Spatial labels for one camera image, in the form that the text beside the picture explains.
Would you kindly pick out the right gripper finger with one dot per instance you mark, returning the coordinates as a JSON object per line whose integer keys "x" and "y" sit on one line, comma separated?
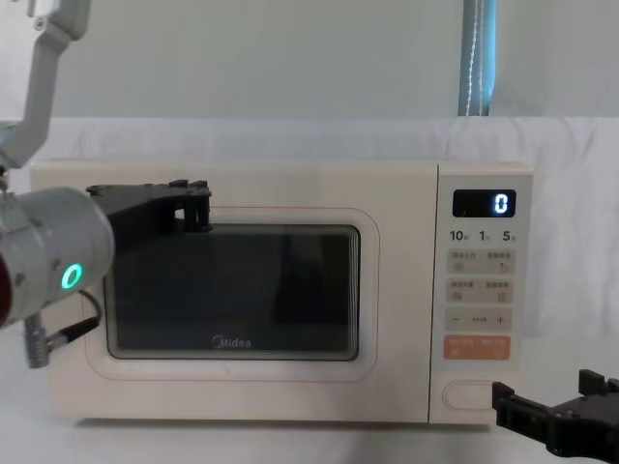
{"x": 599, "y": 384}
{"x": 522, "y": 411}

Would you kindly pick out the white curtain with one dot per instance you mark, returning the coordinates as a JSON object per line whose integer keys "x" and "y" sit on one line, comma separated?
{"x": 290, "y": 48}

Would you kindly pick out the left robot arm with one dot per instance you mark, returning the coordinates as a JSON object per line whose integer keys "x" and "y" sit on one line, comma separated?
{"x": 48, "y": 232}

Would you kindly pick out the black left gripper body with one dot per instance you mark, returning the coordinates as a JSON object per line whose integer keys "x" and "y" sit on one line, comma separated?
{"x": 140, "y": 203}

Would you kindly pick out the grey striped post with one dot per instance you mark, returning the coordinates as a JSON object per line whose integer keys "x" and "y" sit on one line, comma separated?
{"x": 479, "y": 58}

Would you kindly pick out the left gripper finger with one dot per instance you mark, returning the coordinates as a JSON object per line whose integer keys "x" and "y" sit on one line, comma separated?
{"x": 180, "y": 188}
{"x": 200, "y": 208}

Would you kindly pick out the cream microwave oven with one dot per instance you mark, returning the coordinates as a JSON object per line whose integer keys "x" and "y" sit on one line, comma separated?
{"x": 242, "y": 401}

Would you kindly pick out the oven control panel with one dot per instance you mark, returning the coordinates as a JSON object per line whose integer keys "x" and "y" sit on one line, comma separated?
{"x": 483, "y": 241}

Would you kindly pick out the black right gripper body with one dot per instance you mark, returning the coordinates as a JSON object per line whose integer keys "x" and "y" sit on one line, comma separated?
{"x": 590, "y": 425}

